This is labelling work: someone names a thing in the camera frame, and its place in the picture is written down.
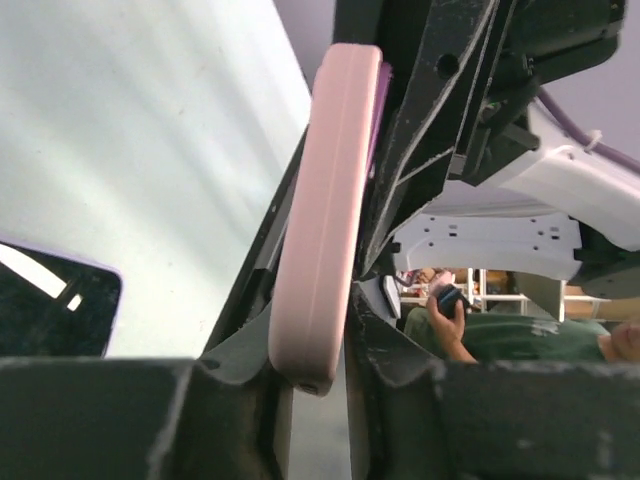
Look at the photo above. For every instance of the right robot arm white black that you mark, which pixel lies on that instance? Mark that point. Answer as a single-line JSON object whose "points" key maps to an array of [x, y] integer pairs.
{"points": [[568, 210]]}

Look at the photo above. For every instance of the pink phone case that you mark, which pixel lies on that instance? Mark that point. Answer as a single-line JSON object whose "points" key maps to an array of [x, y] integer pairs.
{"points": [[309, 303]]}

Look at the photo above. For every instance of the person in green shirt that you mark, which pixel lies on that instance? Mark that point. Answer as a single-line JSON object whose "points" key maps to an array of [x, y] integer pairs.
{"points": [[485, 337]]}

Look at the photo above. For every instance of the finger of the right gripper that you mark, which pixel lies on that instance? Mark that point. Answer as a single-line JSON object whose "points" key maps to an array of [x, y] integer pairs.
{"points": [[252, 289]]}

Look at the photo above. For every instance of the black phone purple edge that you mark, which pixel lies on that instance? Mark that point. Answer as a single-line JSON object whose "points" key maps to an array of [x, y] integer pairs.
{"points": [[384, 79]]}

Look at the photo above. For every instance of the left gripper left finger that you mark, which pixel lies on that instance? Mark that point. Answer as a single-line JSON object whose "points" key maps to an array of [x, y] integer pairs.
{"points": [[224, 416]]}

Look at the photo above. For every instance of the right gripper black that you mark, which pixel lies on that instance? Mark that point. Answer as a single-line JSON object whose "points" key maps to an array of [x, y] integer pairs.
{"points": [[464, 73]]}

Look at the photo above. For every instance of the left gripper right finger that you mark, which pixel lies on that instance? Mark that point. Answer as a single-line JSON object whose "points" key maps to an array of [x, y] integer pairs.
{"points": [[414, 416]]}

